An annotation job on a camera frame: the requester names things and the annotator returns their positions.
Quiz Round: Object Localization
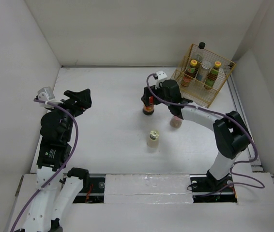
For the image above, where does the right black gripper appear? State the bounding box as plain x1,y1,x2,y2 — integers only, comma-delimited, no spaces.
141,84,171,107

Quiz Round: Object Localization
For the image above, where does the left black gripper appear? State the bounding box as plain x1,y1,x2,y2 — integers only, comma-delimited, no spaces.
47,88,91,141

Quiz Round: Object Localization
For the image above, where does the red-lid chili sauce jar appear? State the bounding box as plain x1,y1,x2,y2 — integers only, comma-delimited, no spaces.
142,96,154,116

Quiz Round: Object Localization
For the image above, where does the pink-cap spice shaker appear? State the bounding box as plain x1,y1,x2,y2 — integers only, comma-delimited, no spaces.
170,116,183,128

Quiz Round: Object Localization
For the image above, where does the yellow-cap red-label sauce bottle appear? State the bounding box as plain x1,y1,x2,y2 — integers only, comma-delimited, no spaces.
181,59,198,87

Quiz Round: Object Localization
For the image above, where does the silver-cap salt shaker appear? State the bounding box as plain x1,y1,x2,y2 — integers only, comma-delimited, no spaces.
196,60,212,83

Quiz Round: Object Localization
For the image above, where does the yellow-cap green-label sauce bottle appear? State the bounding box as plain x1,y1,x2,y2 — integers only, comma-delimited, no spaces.
204,61,222,90

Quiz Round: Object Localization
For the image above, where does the dark soy sauce bottle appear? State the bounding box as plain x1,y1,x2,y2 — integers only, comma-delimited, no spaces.
193,42,205,64

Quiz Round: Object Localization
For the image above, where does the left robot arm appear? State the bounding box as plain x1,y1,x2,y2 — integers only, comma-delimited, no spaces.
11,87,92,232

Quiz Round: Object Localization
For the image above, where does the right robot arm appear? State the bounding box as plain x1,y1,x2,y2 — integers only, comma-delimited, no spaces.
141,79,253,190

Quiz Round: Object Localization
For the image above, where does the beige squeeze bottle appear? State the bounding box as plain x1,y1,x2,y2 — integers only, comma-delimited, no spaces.
147,130,160,148

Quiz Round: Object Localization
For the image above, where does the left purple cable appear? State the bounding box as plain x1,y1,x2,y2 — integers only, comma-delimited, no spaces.
10,99,79,232

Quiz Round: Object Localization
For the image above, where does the purple cable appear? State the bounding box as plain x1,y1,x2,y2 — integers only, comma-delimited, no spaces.
146,73,265,197
10,99,79,232

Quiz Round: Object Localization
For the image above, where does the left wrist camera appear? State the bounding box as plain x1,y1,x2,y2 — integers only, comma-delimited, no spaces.
35,87,61,109

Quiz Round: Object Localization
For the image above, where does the yellow wire rack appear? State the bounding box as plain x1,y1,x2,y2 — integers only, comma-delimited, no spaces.
171,42,236,108

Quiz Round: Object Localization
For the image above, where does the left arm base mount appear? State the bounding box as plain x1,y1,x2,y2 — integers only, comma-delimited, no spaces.
60,172,106,203

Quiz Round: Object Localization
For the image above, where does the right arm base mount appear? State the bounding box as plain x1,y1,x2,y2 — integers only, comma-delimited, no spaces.
187,174,237,203

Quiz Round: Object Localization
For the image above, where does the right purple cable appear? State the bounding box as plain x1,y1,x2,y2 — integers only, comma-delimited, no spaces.
146,73,265,197

